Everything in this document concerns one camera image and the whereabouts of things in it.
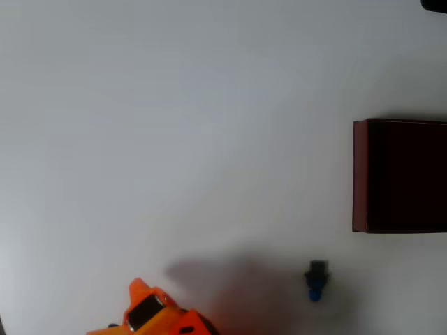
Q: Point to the orange gripper with servo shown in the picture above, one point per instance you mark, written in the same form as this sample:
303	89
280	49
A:
142	310

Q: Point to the small black blue object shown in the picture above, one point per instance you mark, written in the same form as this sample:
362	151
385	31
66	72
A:
316	279

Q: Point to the dark red box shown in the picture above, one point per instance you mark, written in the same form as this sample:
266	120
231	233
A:
401	176

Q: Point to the black object at corner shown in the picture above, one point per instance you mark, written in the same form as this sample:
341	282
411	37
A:
434	5

